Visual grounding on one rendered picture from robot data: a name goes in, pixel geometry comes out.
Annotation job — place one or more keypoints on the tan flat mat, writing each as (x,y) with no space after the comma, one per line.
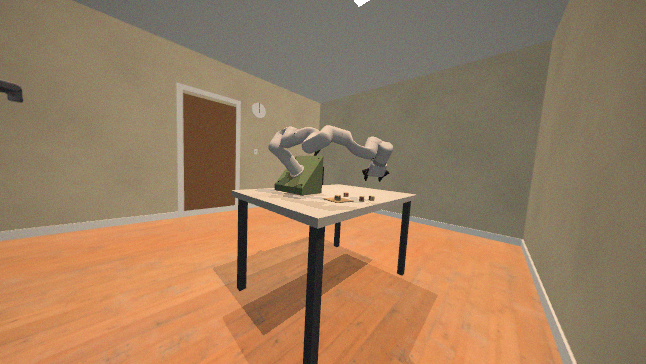
(338,201)

